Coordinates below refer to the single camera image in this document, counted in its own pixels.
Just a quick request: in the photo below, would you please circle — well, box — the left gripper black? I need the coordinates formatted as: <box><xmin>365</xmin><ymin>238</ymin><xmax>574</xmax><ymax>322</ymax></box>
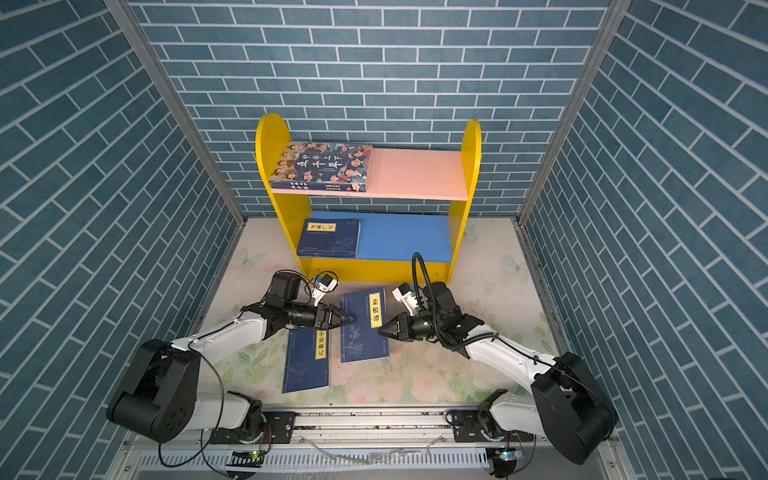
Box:
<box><xmin>283</xmin><ymin>303</ymin><xmax>353</xmax><ymax>332</ymax></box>

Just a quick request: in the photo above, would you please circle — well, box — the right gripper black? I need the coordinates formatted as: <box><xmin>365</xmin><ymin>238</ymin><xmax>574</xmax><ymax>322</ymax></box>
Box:
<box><xmin>378</xmin><ymin>311</ymin><xmax>446</xmax><ymax>341</ymax></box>

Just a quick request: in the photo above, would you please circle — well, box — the colourful illustrated thick book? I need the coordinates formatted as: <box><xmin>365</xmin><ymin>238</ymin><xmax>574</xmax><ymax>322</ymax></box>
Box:
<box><xmin>269</xmin><ymin>142</ymin><xmax>374</xmax><ymax>193</ymax></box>

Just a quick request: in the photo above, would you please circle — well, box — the blue book yellow label Yijing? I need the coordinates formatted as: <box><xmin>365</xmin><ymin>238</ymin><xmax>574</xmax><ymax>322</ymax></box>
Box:
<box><xmin>297</xmin><ymin>251</ymin><xmax>357</xmax><ymax>259</ymax></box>

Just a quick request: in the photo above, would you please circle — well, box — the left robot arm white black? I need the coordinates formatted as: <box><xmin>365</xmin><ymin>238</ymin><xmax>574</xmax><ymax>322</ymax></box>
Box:
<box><xmin>106</xmin><ymin>270</ymin><xmax>354</xmax><ymax>444</ymax></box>

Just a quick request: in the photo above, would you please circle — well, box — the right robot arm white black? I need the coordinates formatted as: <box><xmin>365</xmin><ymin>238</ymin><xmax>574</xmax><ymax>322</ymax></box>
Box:
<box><xmin>378</xmin><ymin>253</ymin><xmax>618</xmax><ymax>465</ymax></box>

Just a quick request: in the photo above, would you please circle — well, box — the floral table mat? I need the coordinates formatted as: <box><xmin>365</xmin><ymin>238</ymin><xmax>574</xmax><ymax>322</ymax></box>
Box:
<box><xmin>191</xmin><ymin>218</ymin><xmax>566</xmax><ymax>406</ymax></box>

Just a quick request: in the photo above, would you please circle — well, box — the yellow shelf with coloured boards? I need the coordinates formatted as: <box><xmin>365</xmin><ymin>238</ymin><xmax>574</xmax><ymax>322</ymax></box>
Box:
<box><xmin>266</xmin><ymin>119</ymin><xmax>482</xmax><ymax>283</ymax></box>

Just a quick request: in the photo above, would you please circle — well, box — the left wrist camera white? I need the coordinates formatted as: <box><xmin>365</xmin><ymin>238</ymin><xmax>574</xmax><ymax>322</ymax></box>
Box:
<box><xmin>311</xmin><ymin>271</ymin><xmax>339</xmax><ymax>306</ymax></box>

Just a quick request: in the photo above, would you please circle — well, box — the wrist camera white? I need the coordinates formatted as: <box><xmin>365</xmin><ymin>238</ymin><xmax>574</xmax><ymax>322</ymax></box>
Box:
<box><xmin>392</xmin><ymin>283</ymin><xmax>420</xmax><ymax>316</ymax></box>
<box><xmin>311</xmin><ymin>271</ymin><xmax>339</xmax><ymax>306</ymax></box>

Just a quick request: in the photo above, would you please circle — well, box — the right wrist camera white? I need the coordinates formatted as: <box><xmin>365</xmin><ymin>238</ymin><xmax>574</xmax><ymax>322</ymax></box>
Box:
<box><xmin>392</xmin><ymin>283</ymin><xmax>420</xmax><ymax>316</ymax></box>

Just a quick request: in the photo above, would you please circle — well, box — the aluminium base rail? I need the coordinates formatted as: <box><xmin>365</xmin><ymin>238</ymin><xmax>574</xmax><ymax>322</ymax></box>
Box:
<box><xmin>107</xmin><ymin>398</ymin><xmax>635</xmax><ymax>479</ymax></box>

